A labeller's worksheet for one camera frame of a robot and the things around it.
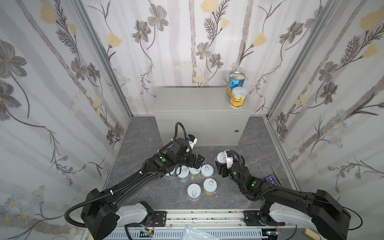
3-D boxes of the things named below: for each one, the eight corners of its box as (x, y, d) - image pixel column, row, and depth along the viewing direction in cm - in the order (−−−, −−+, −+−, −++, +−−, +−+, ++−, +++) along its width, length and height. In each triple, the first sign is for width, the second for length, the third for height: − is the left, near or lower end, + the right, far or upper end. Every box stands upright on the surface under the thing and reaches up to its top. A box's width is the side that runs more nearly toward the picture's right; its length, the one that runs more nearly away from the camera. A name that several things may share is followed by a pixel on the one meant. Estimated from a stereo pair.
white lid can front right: (203, 194, 84) (203, 191, 79) (202, 181, 88) (203, 178, 84) (216, 194, 84) (217, 191, 79) (215, 182, 89) (216, 178, 84)
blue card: (264, 180, 89) (265, 179, 87) (265, 174, 91) (266, 172, 90) (279, 186, 87) (280, 185, 85) (280, 180, 89) (281, 178, 88)
